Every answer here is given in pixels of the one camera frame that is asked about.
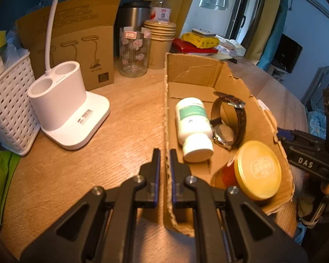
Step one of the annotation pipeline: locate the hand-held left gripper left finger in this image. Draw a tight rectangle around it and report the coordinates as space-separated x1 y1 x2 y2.
20 148 161 263

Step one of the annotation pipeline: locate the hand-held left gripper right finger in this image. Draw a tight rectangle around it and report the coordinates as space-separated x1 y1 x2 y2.
170 150 309 263

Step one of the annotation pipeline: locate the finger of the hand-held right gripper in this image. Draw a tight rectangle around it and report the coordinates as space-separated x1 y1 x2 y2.
276 127 329 155

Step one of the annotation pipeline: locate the white pill bottle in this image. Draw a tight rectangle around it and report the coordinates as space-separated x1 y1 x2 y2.
175 97 214 163

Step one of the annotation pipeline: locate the amber jar with gold lid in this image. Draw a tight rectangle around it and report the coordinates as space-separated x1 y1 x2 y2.
210 140 282 201

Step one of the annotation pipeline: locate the brown leather wristwatch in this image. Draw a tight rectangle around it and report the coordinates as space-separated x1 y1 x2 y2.
210 92 247 151

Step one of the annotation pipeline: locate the cardboard box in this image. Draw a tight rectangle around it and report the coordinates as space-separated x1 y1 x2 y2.
163 52 295 237

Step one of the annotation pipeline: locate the blue printed blanket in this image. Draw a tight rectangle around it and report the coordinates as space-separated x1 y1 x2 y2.
307 101 327 137

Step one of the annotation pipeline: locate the grey padded headboard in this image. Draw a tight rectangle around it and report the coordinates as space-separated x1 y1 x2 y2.
300 66 329 107

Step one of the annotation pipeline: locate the black monitor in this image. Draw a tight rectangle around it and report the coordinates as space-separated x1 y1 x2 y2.
273 34 303 73

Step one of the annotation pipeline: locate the white desk lamp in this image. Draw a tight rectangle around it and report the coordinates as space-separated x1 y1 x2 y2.
27 0 111 151

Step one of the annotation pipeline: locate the pale yellow tissue pack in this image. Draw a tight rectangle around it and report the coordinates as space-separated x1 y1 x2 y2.
232 41 246 56

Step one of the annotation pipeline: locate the teal curtain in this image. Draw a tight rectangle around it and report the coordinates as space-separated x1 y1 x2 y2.
256 0 290 72

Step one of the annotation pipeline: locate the yellow paper envelope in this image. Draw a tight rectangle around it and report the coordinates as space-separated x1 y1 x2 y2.
213 52 233 61

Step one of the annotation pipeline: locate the glass jar with stickers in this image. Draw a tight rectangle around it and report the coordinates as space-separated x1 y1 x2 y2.
118 25 152 78

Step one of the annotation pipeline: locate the white tissue box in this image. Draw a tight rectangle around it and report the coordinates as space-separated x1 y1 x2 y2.
216 37 240 57

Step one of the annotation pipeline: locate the red flat box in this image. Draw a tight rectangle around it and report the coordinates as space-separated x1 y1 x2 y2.
171 38 219 55

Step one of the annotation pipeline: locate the stack of paper cups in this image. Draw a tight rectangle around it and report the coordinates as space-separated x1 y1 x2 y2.
141 20 177 70

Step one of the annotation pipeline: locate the yellow wet wipes packet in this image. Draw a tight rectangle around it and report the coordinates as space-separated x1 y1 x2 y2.
180 32 220 48

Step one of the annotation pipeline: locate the white grey flat device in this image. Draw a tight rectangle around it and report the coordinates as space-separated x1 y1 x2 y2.
191 28 217 37

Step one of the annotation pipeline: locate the green plastic bag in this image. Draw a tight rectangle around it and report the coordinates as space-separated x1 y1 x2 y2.
0 148 21 228

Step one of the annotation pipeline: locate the steel thermos flask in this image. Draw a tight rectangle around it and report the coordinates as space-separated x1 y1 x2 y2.
116 1 152 58

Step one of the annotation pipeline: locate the white woven plastic basket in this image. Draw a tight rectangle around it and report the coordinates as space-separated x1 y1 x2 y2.
0 51 41 156

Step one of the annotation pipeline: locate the brown lamp packaging box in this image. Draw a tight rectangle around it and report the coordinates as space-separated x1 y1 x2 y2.
15 0 122 91

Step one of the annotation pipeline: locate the clear plastic water bottle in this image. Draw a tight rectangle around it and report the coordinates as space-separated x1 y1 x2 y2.
149 0 173 24

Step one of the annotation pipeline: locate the blue plastic bag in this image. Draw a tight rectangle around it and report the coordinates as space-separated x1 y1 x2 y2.
4 29 30 69

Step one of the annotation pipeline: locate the black sliding door frame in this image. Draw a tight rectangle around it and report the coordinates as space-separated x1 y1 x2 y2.
226 0 269 44

